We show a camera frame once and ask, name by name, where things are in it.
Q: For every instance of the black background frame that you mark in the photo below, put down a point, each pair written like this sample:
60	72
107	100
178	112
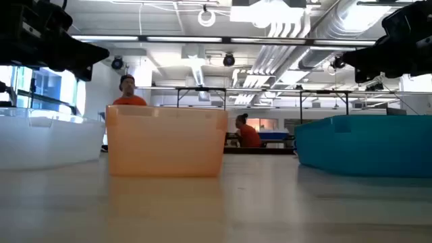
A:
202	89
324	92

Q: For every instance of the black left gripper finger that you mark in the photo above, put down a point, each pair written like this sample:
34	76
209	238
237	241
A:
84	73
77	52

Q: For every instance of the silver air duct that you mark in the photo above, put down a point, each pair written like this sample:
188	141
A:
337	27

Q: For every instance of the clear plastic bin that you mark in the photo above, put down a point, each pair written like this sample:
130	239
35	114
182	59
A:
50	145

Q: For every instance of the black round ceiling lamp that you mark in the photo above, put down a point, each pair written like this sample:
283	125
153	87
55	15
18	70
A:
229	60
117	63

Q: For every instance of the overhead light bar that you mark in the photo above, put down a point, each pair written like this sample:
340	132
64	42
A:
226	40

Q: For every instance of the window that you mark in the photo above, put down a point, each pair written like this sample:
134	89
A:
50	84

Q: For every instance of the blue background bin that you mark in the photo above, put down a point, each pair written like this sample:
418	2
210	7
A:
275	135

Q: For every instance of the person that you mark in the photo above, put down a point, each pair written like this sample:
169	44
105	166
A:
249	135
130	100

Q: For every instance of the white ceiling duct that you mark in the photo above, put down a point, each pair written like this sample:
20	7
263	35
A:
194	60

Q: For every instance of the orange plastic bin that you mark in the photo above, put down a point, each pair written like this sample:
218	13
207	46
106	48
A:
165	145

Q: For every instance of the teal plastic bin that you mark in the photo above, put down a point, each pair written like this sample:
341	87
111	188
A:
364	148

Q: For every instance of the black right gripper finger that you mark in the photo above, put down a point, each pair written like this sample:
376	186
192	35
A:
371	57
369	76

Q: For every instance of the black ceiling lamp cluster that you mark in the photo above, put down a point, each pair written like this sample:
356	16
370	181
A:
337	63

